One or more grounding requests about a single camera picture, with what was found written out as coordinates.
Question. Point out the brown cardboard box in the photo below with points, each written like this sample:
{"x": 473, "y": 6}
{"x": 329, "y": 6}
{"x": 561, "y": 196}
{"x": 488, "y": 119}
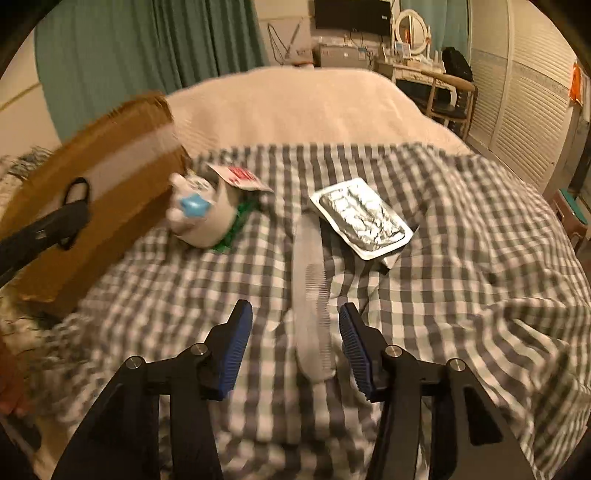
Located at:
{"x": 115, "y": 184}

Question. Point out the orange hanging cloth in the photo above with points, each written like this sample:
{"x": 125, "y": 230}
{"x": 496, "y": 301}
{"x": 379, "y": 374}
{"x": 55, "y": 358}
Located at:
{"x": 579, "y": 87}

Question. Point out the red and white packet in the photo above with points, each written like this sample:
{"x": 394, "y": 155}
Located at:
{"x": 240, "y": 177}

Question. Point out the black television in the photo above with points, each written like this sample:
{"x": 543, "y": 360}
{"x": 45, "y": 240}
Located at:
{"x": 351, "y": 16}

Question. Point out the silver foil blister pack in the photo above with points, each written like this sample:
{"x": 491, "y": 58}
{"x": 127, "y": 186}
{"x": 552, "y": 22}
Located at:
{"x": 360, "y": 217}

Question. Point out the grey comb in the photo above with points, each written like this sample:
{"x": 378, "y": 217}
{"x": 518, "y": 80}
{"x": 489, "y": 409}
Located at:
{"x": 307, "y": 286}

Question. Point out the teal stool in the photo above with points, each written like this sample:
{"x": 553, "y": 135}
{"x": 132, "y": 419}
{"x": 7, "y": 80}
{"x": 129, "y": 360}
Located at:
{"x": 569, "y": 205}

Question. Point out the white louvred wardrobe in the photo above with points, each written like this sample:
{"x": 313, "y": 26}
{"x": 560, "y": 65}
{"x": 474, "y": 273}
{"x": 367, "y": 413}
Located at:
{"x": 517, "y": 92}

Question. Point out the grey checkered blanket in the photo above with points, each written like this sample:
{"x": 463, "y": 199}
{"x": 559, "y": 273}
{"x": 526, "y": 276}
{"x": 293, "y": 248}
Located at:
{"x": 461, "y": 300}

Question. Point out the white oval mirror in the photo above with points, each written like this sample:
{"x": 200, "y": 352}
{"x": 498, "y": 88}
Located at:
{"x": 412, "y": 32}

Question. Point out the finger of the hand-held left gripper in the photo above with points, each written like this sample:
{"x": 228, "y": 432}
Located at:
{"x": 60, "y": 221}

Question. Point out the white dressing table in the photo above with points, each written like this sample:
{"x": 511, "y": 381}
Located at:
{"x": 406, "y": 69}

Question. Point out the wooden chair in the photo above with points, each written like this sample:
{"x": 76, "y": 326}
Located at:
{"x": 455, "y": 90}

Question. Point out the green curtain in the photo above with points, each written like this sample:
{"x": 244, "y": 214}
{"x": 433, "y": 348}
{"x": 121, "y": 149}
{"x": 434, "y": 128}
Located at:
{"x": 138, "y": 46}

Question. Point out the cream bed cover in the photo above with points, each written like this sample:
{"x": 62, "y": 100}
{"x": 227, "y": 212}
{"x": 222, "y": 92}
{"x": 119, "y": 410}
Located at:
{"x": 300, "y": 106}

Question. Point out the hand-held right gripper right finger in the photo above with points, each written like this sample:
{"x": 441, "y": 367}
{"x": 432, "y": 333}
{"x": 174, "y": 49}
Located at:
{"x": 358, "y": 355}

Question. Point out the black bag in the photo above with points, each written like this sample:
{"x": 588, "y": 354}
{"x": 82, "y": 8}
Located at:
{"x": 457, "y": 62}

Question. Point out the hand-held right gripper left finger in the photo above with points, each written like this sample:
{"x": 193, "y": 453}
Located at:
{"x": 233, "y": 355}

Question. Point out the grey printer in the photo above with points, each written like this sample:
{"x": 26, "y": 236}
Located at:
{"x": 341, "y": 55}

